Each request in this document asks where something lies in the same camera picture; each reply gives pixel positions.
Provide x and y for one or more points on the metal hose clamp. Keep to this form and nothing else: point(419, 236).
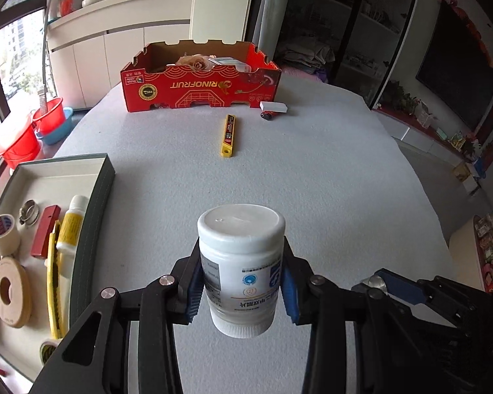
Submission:
point(28, 213)

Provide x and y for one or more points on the tan wooden ring disc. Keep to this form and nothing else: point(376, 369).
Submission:
point(15, 293)

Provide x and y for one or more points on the blue plastic basin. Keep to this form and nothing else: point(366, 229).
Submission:
point(59, 133)

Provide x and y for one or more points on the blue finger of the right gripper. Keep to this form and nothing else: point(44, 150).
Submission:
point(396, 285)

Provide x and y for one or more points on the blue label white pill bottle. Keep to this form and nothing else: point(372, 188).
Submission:
point(241, 248)

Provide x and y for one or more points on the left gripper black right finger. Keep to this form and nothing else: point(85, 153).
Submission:
point(313, 300)

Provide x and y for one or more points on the red cardboard fruit box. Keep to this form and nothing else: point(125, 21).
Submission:
point(182, 75)

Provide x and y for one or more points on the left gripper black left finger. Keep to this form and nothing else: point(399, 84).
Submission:
point(172, 299)

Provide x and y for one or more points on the yellow label white pill bottle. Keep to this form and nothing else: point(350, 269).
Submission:
point(69, 233)

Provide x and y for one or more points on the red plastic bucket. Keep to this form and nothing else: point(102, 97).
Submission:
point(53, 118)

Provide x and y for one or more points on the white tape roll yellow core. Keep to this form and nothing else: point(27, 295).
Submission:
point(47, 348)

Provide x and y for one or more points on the small dark red object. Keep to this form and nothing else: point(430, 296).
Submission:
point(268, 115)

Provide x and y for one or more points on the small white eraser block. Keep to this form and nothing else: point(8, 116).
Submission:
point(272, 106)

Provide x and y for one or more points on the dark green tray box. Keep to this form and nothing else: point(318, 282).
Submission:
point(54, 182)

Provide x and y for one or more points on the red rectangular case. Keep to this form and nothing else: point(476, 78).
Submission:
point(47, 220)

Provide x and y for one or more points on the white tape roll blue-red core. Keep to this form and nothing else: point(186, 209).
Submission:
point(10, 238)

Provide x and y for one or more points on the small yellow utility knife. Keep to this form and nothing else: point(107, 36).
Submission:
point(227, 144)

